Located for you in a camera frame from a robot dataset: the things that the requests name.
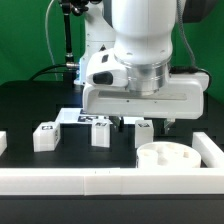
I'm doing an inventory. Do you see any white round stool seat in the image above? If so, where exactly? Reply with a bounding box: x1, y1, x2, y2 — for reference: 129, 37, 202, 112
136, 141, 201, 169

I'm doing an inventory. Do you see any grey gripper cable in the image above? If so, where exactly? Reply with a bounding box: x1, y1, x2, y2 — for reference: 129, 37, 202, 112
175, 0, 205, 75

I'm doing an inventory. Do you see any white cable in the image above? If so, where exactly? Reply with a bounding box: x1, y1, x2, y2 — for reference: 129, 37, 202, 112
44, 0, 60, 81

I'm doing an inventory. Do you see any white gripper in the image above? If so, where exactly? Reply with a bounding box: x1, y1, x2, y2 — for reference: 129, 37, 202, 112
82, 49, 210, 134

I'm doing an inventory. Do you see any white U-shaped obstacle wall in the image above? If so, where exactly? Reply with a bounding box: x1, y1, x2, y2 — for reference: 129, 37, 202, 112
0, 132, 224, 195

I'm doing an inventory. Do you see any white marker sheet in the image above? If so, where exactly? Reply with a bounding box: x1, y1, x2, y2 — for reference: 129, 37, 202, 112
54, 107, 145, 126

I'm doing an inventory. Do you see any black cable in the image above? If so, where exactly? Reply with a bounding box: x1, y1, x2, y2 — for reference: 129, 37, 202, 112
29, 63, 78, 82

